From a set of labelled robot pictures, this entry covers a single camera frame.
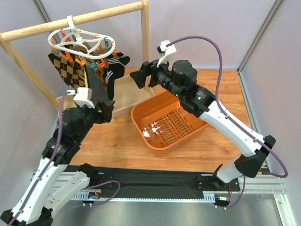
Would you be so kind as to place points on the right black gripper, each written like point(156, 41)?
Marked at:
point(153, 76)

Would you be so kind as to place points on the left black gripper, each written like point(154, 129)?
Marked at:
point(103, 110)

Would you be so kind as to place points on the black sock yellow trim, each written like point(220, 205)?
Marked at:
point(99, 92)

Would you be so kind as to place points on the black striped ankle sock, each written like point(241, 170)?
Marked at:
point(112, 73)

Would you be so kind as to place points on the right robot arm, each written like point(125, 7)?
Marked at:
point(181, 81)

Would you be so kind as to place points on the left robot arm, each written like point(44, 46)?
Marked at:
point(37, 207)

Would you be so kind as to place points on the white round clip hanger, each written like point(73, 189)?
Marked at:
point(85, 44)

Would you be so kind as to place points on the orange brown argyle sock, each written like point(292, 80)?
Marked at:
point(102, 71)

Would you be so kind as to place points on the orange plastic basket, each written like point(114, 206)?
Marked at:
point(163, 124)

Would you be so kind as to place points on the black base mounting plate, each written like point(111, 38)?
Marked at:
point(163, 184)

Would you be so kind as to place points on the wooden drying rack frame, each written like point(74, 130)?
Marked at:
point(127, 96)

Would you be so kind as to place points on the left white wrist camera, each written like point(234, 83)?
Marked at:
point(82, 97)

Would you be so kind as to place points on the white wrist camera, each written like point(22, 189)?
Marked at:
point(82, 97)
point(166, 49)

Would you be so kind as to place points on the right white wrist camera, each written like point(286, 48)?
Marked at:
point(166, 49)

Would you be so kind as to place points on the aluminium slotted rail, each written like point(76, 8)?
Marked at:
point(263, 184)

